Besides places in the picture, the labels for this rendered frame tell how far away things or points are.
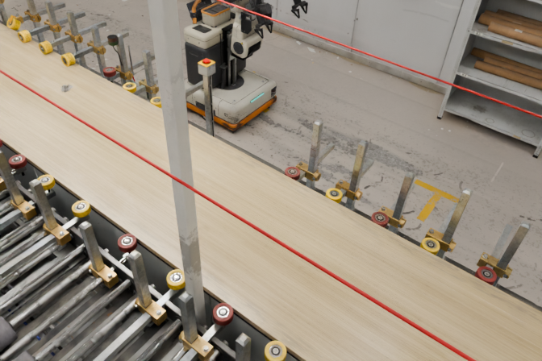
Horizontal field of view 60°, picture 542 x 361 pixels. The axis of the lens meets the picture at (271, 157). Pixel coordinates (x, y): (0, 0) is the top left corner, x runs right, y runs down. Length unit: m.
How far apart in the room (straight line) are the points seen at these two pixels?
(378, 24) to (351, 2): 0.36
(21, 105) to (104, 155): 0.73
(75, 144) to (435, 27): 3.42
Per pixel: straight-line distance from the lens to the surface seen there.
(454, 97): 4.80
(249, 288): 1.96
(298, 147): 4.01
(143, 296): 1.95
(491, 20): 4.35
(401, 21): 4.97
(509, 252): 2.28
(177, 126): 1.30
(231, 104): 3.99
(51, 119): 2.96
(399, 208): 2.35
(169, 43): 1.17
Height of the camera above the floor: 2.54
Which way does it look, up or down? 41 degrees down
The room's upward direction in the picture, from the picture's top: 3 degrees clockwise
